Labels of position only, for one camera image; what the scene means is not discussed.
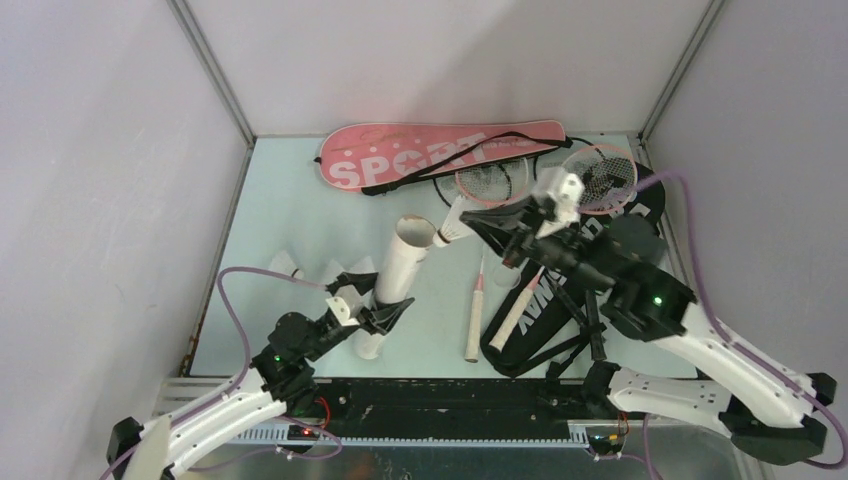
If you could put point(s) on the black racket left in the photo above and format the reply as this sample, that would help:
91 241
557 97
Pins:
444 189

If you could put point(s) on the white shuttlecock tube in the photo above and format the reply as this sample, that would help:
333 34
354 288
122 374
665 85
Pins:
408 248

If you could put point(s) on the black racket right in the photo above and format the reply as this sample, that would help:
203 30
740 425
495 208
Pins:
556 157

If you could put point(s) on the pink SPORT racket bag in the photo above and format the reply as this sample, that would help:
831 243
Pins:
378 158

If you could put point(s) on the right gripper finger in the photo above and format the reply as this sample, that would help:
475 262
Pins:
499 238
511 216

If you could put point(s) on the controller board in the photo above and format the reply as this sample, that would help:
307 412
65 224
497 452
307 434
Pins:
297 433
607 445

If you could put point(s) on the black racket bag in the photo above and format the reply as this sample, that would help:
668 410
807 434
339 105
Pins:
545 316

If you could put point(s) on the black racket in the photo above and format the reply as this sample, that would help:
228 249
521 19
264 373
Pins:
556 157
444 189

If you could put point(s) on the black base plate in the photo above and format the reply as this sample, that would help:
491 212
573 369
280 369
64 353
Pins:
450 409

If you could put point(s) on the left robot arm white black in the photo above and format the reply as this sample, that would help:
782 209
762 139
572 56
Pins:
278 381

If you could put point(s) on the transparent tube cap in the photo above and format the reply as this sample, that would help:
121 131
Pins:
506 277

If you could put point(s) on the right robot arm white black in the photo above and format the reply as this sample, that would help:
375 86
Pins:
766 410

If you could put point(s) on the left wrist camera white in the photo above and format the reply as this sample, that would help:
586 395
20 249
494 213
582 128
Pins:
345 310

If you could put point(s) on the right controller board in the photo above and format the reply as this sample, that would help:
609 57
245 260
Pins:
607 445

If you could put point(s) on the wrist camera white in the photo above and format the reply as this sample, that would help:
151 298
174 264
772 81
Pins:
558 193
345 310

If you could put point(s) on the white shuttlecock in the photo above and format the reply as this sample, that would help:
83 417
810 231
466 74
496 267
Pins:
282 262
453 228
364 266
331 272

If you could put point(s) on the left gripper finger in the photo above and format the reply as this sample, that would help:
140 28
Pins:
362 282
385 316

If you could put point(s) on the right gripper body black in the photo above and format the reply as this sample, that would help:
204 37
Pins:
559 248

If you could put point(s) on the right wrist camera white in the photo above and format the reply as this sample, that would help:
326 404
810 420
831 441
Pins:
558 193

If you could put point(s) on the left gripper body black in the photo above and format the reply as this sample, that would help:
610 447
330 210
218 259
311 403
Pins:
329 332

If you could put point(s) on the left controller board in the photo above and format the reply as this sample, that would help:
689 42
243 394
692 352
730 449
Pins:
297 433

